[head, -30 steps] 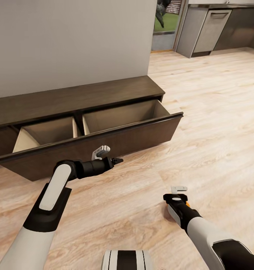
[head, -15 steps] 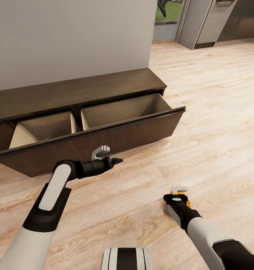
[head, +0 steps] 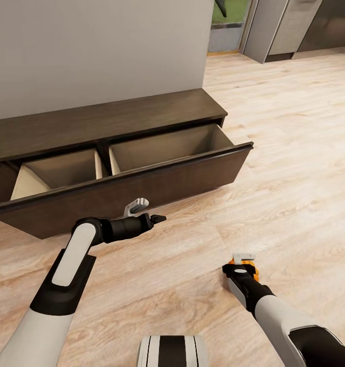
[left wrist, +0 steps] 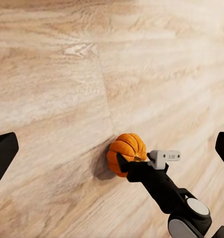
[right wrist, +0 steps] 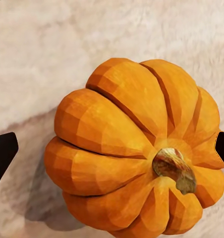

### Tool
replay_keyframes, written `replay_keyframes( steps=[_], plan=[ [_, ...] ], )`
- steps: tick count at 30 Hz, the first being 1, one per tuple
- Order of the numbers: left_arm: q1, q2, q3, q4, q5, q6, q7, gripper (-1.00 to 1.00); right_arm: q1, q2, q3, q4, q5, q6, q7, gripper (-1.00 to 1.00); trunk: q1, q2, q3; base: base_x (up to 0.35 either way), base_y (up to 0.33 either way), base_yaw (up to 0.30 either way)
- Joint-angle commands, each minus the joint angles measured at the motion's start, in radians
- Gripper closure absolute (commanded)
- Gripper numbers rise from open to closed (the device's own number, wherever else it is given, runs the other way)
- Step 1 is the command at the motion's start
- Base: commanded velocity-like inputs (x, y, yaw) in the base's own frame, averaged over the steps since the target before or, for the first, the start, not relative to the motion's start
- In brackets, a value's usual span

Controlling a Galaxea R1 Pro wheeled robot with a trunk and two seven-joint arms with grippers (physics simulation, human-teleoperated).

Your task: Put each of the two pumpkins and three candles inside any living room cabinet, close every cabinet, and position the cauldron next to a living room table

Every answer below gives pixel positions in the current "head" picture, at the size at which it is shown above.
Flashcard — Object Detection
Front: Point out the pumpkin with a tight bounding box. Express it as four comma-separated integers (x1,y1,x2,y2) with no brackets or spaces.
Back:
229,259,259,282

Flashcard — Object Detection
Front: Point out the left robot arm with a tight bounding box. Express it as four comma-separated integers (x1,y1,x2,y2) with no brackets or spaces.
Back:
0,198,167,367

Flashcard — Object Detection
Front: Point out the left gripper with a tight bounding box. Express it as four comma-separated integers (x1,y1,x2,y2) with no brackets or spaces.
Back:
119,213,167,240

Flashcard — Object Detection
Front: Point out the robot trunk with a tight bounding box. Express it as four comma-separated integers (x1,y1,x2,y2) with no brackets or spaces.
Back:
136,335,209,367

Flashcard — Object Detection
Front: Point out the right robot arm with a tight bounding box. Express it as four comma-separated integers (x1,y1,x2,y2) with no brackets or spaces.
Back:
222,253,345,367

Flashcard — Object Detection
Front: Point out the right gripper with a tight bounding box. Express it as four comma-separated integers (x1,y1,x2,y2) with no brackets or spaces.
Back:
222,264,254,278

